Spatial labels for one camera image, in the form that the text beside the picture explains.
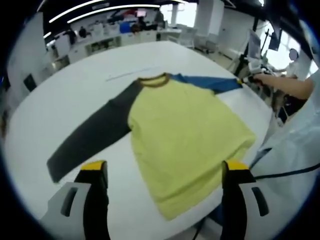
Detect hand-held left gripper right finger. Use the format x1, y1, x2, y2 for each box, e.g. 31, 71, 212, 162
219, 159, 283, 240

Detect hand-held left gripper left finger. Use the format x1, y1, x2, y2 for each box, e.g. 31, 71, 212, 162
40, 159, 111, 240

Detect yellow garment grey blue sleeves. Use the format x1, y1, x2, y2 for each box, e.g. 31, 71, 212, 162
46, 72, 258, 222

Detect person's right hand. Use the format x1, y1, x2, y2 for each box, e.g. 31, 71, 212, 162
251, 73, 270, 88

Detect monitor on stand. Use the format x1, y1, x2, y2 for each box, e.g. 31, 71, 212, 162
248, 29, 262, 59

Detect dark hanging screen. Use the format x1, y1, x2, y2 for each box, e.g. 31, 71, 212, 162
268, 29, 281, 51

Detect white pillar by window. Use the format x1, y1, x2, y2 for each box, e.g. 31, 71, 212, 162
194, 0, 224, 39

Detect person's white shirt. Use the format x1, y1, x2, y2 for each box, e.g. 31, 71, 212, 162
249, 74, 320, 203

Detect blue crate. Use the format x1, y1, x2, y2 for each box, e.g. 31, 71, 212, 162
119, 22, 132, 34

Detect black bin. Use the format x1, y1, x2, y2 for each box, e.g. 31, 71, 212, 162
23, 73, 39, 92

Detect white cabinet row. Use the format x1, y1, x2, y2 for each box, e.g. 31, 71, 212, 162
53, 32, 159, 64

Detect white pillar beside black bin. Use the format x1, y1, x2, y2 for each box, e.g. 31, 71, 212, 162
7, 12, 47, 96

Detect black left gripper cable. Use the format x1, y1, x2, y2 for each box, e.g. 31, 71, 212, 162
189, 219, 209, 240

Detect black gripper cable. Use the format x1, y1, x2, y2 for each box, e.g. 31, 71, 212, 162
189, 219, 209, 240
253, 165, 320, 180

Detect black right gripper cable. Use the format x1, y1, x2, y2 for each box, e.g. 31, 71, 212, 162
253, 165, 320, 180

